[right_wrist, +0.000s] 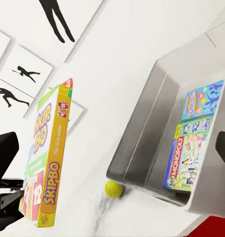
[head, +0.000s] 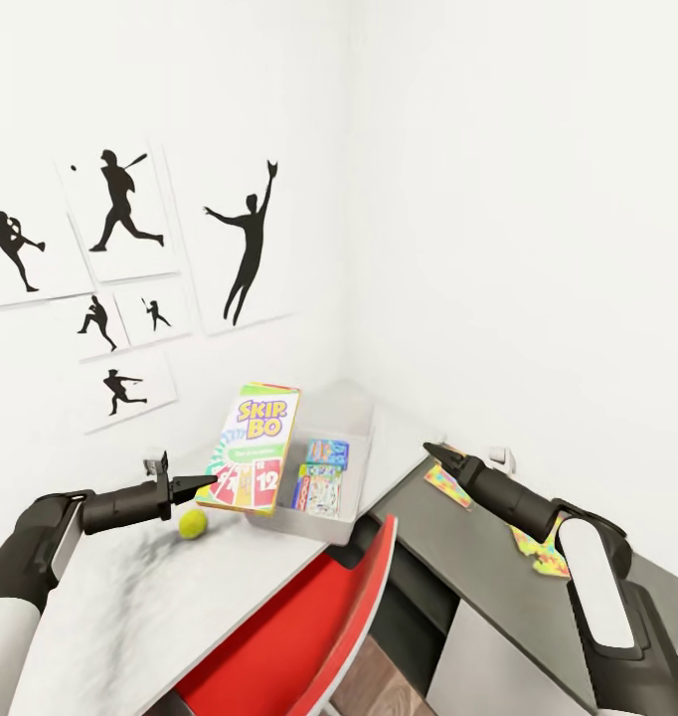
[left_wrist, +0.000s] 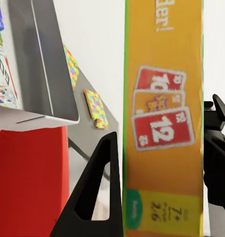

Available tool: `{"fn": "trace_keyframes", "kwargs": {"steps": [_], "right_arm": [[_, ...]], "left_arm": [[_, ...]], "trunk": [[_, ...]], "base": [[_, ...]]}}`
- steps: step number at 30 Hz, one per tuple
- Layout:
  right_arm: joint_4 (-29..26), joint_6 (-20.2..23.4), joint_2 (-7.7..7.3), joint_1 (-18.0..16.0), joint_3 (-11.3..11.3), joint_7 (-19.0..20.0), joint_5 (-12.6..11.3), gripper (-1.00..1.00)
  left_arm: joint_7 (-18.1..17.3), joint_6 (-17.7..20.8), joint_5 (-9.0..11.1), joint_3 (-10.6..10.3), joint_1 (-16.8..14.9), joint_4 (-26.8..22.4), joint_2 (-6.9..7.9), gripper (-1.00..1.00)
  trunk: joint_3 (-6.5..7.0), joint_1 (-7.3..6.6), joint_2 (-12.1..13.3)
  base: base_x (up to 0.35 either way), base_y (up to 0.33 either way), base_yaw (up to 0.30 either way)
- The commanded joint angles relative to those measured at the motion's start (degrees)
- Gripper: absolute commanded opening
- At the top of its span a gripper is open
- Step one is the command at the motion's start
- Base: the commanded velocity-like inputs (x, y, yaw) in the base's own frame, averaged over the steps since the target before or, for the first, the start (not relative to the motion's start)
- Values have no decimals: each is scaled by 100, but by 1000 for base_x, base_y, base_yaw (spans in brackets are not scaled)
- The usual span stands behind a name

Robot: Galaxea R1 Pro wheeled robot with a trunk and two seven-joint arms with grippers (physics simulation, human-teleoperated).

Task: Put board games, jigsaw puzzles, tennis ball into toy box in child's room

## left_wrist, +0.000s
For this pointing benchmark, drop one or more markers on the jigsaw puzzle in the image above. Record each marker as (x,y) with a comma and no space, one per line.
(72,64)
(96,109)

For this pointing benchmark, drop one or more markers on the toy box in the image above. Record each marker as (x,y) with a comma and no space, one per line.
(38,64)

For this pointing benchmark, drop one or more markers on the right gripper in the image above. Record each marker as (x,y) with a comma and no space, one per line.
(214,121)

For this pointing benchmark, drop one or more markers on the desk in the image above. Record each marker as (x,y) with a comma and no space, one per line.
(84,136)

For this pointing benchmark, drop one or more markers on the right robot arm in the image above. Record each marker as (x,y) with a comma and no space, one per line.
(214,122)

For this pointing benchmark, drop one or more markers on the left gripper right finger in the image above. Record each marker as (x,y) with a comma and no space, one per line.
(214,164)

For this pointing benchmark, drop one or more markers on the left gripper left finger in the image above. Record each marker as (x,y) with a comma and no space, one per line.
(75,219)

